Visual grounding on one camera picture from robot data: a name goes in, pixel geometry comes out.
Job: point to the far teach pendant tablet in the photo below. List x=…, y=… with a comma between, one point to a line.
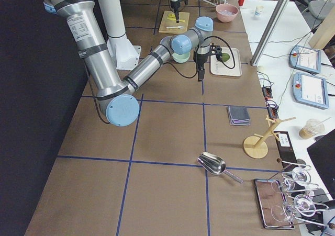
x=305, y=59

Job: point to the black power strip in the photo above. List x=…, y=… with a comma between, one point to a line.
x=267, y=92

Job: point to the white plastic spoon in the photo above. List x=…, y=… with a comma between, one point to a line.
x=175, y=27

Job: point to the near teach pendant tablet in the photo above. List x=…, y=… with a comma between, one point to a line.
x=310, y=90

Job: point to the steel metal scoop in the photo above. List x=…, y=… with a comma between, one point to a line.
x=215, y=165

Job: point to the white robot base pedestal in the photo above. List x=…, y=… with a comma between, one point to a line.
x=124, y=54

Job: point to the bamboo cutting board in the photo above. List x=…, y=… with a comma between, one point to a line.
x=165, y=22

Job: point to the teach pendant tablet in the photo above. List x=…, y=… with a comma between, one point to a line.
x=305, y=59
x=310, y=90

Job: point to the iced coffee plastic cup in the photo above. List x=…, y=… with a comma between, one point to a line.
x=312, y=128

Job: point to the cup rack with dowel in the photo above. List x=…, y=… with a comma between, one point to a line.
x=216, y=2

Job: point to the yellow plastic knife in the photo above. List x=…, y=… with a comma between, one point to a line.
x=171, y=16

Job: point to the paper cup on desk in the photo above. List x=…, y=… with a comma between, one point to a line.
x=258, y=12

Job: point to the cream rabbit tray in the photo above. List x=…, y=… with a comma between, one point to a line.
x=229, y=67

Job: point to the folded grey cloth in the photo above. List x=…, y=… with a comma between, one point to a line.
x=238, y=115

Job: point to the mint green bowl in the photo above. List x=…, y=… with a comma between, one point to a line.
x=181, y=58

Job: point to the pink bowl with ice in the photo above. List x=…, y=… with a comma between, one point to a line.
x=226, y=12

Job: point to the black framed tray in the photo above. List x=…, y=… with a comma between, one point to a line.
x=270, y=200

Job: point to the aluminium frame post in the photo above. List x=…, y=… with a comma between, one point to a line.
x=277, y=13

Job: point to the wooden mug tree stand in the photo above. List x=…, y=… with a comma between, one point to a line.
x=255, y=146

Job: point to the glass holder rack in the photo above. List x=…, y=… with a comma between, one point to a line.
x=293, y=182

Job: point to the green avocado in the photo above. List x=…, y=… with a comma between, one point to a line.
x=224, y=57

